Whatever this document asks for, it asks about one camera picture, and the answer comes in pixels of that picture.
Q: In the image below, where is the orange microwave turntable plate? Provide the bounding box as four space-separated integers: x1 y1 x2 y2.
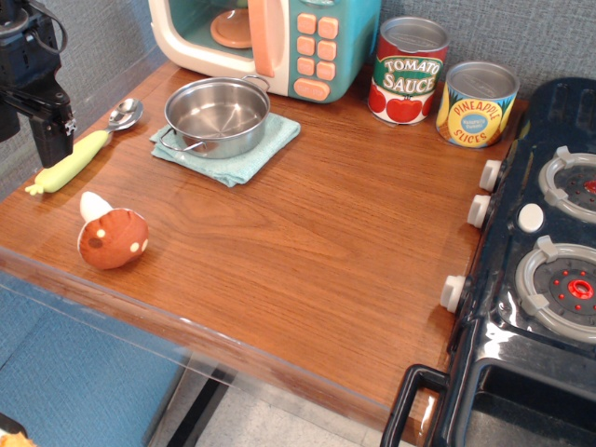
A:
210 8 251 49

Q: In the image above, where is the pineapple slices can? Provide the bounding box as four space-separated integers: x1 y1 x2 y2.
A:
436 61 520 148

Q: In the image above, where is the white stove knob top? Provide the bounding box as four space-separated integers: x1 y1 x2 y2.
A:
479 159 502 193

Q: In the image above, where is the white stove knob bottom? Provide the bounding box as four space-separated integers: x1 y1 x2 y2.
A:
440 276 467 313

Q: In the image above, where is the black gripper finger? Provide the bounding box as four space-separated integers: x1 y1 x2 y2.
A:
30 105 75 168
0 101 20 142

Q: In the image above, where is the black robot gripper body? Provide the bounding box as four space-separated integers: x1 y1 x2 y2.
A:
1 1 70 116

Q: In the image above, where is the white stove knob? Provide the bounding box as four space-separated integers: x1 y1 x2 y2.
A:
467 195 491 229
479 159 502 193
440 276 467 313

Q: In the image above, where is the stainless steel pot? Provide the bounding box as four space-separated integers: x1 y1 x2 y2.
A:
158 74 270 159

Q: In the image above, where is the tomato sauce can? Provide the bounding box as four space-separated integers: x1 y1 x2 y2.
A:
368 16 450 125

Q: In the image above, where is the teal toy microwave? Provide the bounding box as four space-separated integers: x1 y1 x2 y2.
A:
149 1 381 103

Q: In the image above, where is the white stove knob middle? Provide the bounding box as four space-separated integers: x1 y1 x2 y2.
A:
467 195 491 229

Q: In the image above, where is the black toy stove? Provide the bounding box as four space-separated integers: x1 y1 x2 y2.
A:
382 77 595 446

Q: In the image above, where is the light teal folded cloth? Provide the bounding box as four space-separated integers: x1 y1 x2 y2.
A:
149 112 302 189

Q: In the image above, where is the spoon with green handle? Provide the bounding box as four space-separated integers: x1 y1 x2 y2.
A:
24 98 143 196

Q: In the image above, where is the brown plush mushroom toy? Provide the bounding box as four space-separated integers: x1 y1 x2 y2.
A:
77 191 149 270

